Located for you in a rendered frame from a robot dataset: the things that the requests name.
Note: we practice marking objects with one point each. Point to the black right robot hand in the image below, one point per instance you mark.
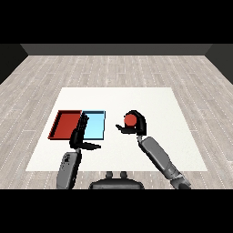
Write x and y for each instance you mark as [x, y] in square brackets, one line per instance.
[141, 124]

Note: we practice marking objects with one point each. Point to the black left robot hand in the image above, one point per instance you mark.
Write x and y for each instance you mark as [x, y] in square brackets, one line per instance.
[77, 136]

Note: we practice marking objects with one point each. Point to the red can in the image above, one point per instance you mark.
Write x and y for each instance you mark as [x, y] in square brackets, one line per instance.
[130, 120]

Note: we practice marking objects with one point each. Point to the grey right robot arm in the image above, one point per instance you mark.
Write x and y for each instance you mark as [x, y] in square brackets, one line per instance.
[161, 161]

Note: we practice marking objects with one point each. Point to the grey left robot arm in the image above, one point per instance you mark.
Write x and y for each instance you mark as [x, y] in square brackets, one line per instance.
[68, 168]

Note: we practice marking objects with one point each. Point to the red shallow open box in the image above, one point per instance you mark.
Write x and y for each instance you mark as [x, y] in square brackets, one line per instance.
[64, 124]

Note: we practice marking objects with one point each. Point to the light blue shallow open box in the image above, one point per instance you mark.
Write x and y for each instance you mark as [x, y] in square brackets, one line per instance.
[95, 124]

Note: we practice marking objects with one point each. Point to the dark grey robot body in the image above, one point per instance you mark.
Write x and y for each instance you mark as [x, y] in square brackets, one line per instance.
[116, 183]

